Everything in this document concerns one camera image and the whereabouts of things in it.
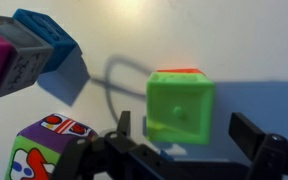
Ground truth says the colourful yellow orange fabric cube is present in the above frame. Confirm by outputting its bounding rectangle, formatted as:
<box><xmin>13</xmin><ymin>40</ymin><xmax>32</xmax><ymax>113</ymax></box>
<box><xmin>4</xmin><ymin>112</ymin><xmax>99</xmax><ymax>180</ymax></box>

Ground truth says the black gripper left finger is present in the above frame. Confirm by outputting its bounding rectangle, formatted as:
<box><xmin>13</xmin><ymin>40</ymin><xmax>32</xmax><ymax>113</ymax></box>
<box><xmin>50</xmin><ymin>110</ymin><xmax>172</xmax><ymax>180</ymax></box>

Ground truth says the grey block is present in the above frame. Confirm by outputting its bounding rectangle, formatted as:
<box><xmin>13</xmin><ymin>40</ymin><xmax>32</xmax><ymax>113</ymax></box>
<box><xmin>0</xmin><ymin>12</ymin><xmax>55</xmax><ymax>100</ymax></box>

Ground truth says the blue block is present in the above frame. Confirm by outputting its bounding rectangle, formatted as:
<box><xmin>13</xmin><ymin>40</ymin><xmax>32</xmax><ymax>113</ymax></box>
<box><xmin>11</xmin><ymin>8</ymin><xmax>79</xmax><ymax>74</ymax></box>

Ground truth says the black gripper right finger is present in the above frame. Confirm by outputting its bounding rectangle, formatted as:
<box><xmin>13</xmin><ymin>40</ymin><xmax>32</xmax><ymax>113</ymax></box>
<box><xmin>228</xmin><ymin>112</ymin><xmax>288</xmax><ymax>180</ymax></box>

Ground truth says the light green block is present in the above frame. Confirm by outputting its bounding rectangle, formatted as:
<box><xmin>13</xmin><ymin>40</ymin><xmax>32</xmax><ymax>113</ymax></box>
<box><xmin>145</xmin><ymin>71</ymin><xmax>216</xmax><ymax>146</ymax></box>

